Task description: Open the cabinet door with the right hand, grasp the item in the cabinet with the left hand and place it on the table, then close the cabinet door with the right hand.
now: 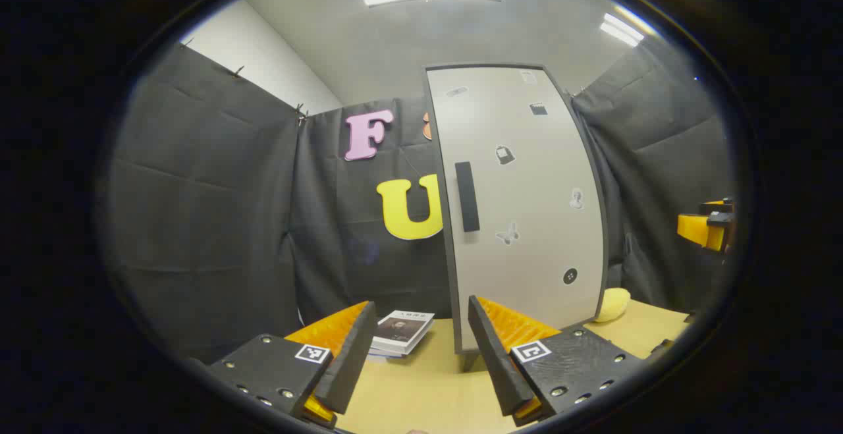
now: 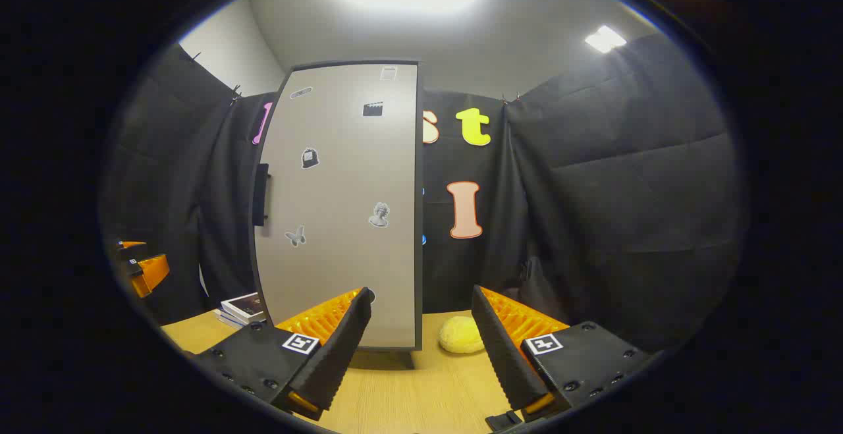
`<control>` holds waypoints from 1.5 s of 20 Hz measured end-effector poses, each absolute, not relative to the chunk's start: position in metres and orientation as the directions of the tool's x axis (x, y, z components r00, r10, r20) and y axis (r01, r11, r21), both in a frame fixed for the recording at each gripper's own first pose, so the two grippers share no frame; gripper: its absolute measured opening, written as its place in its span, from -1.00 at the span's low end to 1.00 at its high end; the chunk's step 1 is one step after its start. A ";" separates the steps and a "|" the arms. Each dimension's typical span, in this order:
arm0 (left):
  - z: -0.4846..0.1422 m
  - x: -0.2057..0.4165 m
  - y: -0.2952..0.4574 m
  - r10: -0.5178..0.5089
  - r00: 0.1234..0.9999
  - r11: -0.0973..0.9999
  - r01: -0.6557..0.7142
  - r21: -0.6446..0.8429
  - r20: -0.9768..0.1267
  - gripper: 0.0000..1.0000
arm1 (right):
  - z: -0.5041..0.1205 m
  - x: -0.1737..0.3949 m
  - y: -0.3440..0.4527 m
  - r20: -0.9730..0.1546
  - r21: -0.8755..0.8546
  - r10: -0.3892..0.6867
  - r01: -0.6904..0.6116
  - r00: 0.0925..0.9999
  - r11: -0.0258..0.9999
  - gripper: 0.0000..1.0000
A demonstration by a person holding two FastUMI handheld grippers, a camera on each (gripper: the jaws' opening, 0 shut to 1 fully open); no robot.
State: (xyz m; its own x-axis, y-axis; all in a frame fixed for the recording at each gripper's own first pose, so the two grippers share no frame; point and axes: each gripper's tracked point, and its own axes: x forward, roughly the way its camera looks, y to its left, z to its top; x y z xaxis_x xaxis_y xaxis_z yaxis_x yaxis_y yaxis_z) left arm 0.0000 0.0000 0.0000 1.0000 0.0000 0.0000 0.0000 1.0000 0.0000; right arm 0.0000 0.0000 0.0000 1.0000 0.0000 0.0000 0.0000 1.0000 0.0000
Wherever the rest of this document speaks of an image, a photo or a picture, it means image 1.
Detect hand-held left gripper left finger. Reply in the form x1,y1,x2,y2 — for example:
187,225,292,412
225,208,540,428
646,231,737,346
191,300,379,429

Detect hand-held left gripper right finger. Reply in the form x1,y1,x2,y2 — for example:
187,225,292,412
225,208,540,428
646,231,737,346
468,294,649,428

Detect light grey cabinet door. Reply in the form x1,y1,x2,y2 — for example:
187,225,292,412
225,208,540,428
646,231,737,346
425,64,610,354

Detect black door handle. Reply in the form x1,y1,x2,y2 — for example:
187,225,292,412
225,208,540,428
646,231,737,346
454,161,481,233

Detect yellow plush ball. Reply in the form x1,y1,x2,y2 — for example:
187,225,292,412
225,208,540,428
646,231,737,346
593,287,632,324

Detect black backdrop cloth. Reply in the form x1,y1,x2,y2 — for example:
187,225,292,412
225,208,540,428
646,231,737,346
109,42,735,362

